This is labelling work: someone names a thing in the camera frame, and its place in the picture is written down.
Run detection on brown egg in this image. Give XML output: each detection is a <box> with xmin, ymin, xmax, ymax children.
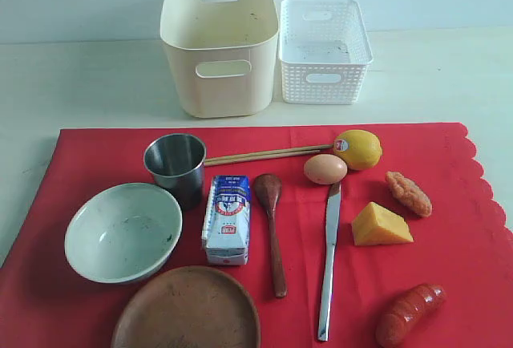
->
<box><xmin>303</xmin><ymin>154</ymin><xmax>348</xmax><ymax>184</ymax></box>

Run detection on stainless steel cup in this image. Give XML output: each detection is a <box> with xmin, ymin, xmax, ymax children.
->
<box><xmin>143</xmin><ymin>133</ymin><xmax>206</xmax><ymax>210</ymax></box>

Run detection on yellow lemon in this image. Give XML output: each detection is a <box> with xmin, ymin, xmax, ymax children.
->
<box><xmin>333</xmin><ymin>129</ymin><xmax>382</xmax><ymax>171</ymax></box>

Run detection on yellow cheese wedge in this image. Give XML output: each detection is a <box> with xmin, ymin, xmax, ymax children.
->
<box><xmin>351</xmin><ymin>202</ymin><xmax>414</xmax><ymax>246</ymax></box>

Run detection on fried chicken nugget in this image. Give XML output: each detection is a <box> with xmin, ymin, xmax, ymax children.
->
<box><xmin>385</xmin><ymin>171</ymin><xmax>433</xmax><ymax>217</ymax></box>

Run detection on red sausage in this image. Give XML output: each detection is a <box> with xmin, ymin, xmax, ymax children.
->
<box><xmin>375</xmin><ymin>283</ymin><xmax>446</xmax><ymax>347</ymax></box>

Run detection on brown wooden spoon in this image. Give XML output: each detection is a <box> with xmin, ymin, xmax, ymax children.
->
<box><xmin>253</xmin><ymin>173</ymin><xmax>287</xmax><ymax>298</ymax></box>

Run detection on upper wooden chopstick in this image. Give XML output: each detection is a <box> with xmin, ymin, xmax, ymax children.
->
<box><xmin>206</xmin><ymin>144</ymin><xmax>332</xmax><ymax>160</ymax></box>

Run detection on white blue milk carton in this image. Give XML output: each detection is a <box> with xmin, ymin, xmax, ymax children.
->
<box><xmin>201</xmin><ymin>175</ymin><xmax>251</xmax><ymax>265</ymax></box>

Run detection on silver table knife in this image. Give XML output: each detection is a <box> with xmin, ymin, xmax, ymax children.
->
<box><xmin>317</xmin><ymin>182</ymin><xmax>341</xmax><ymax>342</ymax></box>

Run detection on red table cloth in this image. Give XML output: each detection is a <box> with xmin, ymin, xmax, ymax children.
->
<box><xmin>1</xmin><ymin>123</ymin><xmax>512</xmax><ymax>347</ymax></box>

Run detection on white perforated plastic basket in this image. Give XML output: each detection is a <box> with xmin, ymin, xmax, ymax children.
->
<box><xmin>278</xmin><ymin>0</ymin><xmax>373</xmax><ymax>104</ymax></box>

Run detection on cream plastic bin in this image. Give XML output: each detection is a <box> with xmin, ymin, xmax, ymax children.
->
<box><xmin>160</xmin><ymin>0</ymin><xmax>279</xmax><ymax>118</ymax></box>

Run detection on pale green ceramic bowl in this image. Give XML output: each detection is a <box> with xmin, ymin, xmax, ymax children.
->
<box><xmin>64</xmin><ymin>183</ymin><xmax>183</xmax><ymax>284</ymax></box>

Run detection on brown wooden plate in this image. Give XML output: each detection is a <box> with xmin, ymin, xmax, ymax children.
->
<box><xmin>111</xmin><ymin>265</ymin><xmax>261</xmax><ymax>347</ymax></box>

